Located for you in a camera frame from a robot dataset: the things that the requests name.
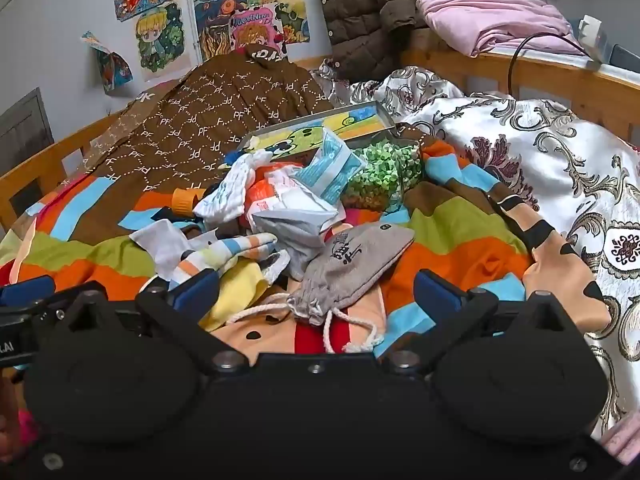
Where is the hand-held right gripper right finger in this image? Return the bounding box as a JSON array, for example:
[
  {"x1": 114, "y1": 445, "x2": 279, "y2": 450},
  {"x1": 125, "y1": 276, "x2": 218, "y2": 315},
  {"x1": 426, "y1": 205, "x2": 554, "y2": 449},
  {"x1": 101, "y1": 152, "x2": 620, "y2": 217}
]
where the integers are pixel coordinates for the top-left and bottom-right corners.
[{"x1": 390, "y1": 269, "x2": 582, "y2": 375}]

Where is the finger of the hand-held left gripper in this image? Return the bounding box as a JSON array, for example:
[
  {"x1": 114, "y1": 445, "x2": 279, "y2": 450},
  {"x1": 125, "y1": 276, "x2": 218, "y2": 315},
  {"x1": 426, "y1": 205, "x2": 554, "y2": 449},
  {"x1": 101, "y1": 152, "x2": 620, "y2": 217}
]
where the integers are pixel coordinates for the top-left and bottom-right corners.
[{"x1": 0, "y1": 276, "x2": 68, "y2": 323}]

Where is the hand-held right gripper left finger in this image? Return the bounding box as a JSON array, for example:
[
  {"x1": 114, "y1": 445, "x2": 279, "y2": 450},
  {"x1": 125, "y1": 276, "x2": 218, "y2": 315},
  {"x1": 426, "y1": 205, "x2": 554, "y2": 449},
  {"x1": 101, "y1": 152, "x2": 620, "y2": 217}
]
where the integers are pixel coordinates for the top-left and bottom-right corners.
[{"x1": 60, "y1": 269, "x2": 247, "y2": 376}]

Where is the yellow cloth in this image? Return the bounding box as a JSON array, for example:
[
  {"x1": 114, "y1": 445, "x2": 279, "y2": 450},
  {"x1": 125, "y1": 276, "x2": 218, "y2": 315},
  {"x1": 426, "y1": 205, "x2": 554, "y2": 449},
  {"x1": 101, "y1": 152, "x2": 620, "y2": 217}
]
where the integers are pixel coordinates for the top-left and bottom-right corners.
[{"x1": 199, "y1": 260, "x2": 272, "y2": 332}]

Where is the white cloth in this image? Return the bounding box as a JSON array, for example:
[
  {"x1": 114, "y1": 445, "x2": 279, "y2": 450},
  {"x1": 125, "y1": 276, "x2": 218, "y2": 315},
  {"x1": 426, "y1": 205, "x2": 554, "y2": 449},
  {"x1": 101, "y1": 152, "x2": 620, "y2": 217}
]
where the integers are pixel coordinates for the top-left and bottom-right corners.
[{"x1": 129, "y1": 219, "x2": 192, "y2": 282}]

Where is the orange sock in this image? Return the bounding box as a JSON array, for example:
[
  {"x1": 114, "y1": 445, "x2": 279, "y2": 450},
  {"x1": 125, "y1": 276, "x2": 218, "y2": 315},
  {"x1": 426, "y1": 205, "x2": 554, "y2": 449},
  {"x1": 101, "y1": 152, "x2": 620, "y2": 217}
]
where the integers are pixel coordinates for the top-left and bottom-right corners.
[{"x1": 172, "y1": 187, "x2": 207, "y2": 212}]

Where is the white blue sock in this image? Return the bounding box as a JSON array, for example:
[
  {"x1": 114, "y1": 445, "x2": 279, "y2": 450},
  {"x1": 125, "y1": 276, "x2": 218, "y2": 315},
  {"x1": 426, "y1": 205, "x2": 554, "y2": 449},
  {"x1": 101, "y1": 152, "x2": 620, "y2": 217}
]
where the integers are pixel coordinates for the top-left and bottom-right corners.
[{"x1": 194, "y1": 150, "x2": 275, "y2": 227}]

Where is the cartoon print tin box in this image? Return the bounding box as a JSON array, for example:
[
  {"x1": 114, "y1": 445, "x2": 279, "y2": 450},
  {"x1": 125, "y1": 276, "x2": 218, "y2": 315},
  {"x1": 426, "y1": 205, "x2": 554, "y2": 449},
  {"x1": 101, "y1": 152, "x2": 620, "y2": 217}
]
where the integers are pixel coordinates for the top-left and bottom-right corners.
[{"x1": 237, "y1": 101, "x2": 397, "y2": 162}]

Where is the pastel striped sock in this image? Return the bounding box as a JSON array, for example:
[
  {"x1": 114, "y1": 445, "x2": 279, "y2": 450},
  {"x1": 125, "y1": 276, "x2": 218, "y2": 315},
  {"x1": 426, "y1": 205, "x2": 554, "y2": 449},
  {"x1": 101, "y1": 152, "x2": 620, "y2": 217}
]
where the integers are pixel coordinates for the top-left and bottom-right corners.
[{"x1": 169, "y1": 232, "x2": 281, "y2": 287}]

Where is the white sock dark trim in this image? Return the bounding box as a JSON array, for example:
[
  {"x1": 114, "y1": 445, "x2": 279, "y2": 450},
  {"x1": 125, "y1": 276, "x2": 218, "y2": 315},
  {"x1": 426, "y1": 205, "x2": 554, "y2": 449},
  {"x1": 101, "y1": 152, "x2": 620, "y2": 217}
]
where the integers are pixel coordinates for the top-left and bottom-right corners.
[{"x1": 259, "y1": 249, "x2": 292, "y2": 287}]

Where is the white plastic packet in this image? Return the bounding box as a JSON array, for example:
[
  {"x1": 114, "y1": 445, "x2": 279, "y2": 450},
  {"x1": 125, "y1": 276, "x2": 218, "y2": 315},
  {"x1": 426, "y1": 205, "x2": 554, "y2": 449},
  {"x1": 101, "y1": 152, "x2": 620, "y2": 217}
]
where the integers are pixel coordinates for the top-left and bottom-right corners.
[{"x1": 249, "y1": 190, "x2": 347, "y2": 282}]

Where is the orange white plastic bag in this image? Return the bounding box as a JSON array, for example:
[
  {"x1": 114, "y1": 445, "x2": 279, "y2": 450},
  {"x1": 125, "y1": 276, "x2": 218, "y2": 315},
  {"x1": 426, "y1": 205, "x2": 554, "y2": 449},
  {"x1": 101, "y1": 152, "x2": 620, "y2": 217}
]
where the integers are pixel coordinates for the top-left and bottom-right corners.
[{"x1": 245, "y1": 164, "x2": 302, "y2": 227}]

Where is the green bubble textured cloth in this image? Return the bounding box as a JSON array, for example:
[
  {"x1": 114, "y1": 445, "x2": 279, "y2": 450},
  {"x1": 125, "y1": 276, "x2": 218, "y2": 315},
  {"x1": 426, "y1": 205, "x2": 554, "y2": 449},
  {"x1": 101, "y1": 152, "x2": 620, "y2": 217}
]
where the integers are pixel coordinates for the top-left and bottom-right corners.
[{"x1": 342, "y1": 142, "x2": 424, "y2": 212}]

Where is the brown patterned quilt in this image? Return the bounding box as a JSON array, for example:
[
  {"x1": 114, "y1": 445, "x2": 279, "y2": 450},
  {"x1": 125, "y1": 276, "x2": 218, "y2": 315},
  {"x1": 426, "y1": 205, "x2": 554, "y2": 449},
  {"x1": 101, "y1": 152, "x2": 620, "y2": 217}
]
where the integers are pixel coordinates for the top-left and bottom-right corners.
[{"x1": 82, "y1": 44, "x2": 337, "y2": 222}]

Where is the blue face mask pack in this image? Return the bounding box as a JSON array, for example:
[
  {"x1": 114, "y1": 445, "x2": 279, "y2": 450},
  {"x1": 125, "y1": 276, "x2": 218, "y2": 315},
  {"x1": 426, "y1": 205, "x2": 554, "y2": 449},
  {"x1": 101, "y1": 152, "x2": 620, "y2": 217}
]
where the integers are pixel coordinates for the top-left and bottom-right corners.
[{"x1": 294, "y1": 127, "x2": 369, "y2": 206}]

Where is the white floral satin quilt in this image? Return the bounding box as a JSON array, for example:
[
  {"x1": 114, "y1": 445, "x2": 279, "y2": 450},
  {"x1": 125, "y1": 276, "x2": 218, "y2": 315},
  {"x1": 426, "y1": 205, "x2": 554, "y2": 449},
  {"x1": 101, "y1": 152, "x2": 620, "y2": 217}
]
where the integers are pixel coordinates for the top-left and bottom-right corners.
[{"x1": 312, "y1": 57, "x2": 640, "y2": 441}]

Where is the crumpled paper drawing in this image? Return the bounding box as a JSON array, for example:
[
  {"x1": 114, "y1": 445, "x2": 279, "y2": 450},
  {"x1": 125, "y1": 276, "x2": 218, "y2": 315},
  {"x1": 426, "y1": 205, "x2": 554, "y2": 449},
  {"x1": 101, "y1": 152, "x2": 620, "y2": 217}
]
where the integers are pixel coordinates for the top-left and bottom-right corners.
[{"x1": 81, "y1": 31, "x2": 134, "y2": 94}]

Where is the blond child drawing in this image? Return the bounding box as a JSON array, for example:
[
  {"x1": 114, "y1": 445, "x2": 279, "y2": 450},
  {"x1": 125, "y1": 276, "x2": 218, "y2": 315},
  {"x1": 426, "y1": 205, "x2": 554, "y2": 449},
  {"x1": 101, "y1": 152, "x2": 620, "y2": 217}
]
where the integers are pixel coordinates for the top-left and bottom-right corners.
[{"x1": 132, "y1": 2, "x2": 194, "y2": 82}]

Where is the light blue mattress sheet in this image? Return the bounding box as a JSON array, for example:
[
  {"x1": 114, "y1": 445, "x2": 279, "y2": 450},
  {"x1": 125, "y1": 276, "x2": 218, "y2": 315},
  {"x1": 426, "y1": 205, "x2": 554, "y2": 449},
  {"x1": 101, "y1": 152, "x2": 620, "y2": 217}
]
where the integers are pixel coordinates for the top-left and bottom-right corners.
[{"x1": 487, "y1": 40, "x2": 640, "y2": 81}]

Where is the orange swirl night drawing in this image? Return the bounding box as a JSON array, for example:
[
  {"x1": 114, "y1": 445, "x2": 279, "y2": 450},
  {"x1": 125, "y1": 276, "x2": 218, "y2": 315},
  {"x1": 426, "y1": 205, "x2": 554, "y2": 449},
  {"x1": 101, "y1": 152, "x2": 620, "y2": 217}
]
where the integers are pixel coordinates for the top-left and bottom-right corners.
[{"x1": 192, "y1": 0, "x2": 251, "y2": 62}]

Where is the pink cartoon girl drawing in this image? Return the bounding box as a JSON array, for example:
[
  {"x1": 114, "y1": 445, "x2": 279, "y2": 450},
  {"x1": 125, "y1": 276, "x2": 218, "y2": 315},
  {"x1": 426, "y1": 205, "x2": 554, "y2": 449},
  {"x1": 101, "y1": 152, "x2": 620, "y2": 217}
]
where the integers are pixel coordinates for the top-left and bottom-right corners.
[{"x1": 228, "y1": 4, "x2": 287, "y2": 57}]

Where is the pink blanket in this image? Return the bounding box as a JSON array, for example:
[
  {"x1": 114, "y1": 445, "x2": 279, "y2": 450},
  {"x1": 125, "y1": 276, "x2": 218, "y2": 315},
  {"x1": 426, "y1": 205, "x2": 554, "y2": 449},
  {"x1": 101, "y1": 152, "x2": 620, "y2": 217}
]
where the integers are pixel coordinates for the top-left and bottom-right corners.
[{"x1": 415, "y1": 0, "x2": 587, "y2": 59}]

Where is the brown puffer jacket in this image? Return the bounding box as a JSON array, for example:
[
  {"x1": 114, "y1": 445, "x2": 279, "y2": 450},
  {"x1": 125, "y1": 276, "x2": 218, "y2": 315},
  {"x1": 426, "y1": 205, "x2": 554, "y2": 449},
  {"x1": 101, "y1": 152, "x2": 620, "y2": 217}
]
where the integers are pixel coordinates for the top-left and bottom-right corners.
[{"x1": 316, "y1": 0, "x2": 486, "y2": 82}]

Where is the orange landscape drawing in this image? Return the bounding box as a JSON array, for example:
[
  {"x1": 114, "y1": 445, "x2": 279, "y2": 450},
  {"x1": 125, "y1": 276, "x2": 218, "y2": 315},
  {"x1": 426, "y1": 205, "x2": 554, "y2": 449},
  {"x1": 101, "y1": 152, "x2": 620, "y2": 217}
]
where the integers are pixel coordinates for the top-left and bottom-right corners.
[{"x1": 245, "y1": 0, "x2": 312, "y2": 45}]

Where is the white box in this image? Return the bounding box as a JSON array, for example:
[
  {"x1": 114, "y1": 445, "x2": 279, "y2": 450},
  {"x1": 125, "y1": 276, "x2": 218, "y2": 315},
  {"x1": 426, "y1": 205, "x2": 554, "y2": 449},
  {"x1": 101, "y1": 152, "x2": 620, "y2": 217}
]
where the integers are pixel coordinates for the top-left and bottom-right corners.
[{"x1": 579, "y1": 14, "x2": 610, "y2": 70}]

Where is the grey drawstring pouch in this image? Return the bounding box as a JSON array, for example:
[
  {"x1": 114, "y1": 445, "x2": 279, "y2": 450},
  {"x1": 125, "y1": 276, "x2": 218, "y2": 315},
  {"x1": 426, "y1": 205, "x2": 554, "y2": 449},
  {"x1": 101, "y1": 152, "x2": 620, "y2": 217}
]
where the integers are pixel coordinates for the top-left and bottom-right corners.
[{"x1": 227, "y1": 223, "x2": 417, "y2": 355}]

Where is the grey wall panel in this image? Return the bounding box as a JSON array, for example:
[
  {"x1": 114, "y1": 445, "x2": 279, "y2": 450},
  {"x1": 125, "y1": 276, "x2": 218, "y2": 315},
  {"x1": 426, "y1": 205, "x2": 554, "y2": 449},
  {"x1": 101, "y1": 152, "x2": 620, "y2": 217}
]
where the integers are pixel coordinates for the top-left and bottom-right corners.
[{"x1": 0, "y1": 86, "x2": 55, "y2": 213}]

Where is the black cable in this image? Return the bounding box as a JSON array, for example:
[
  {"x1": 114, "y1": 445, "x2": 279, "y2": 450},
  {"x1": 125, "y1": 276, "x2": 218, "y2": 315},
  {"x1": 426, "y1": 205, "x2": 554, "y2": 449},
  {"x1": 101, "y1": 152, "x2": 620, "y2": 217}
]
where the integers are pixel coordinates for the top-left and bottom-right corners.
[{"x1": 506, "y1": 31, "x2": 588, "y2": 97}]

